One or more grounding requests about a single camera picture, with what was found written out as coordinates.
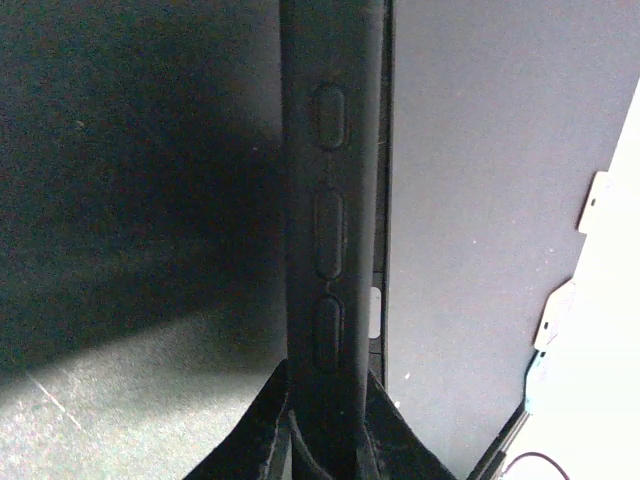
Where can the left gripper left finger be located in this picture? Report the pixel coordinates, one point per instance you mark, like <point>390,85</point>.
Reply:
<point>258,445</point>

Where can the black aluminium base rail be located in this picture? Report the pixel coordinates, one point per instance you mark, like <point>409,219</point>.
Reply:
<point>490,466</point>

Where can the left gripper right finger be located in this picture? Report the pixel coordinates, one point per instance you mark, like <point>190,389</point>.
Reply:
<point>396,451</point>

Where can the black phone case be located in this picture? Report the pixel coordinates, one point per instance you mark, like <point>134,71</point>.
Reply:
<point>331,59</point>

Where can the black phone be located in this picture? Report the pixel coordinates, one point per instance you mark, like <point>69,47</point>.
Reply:
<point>379,296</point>

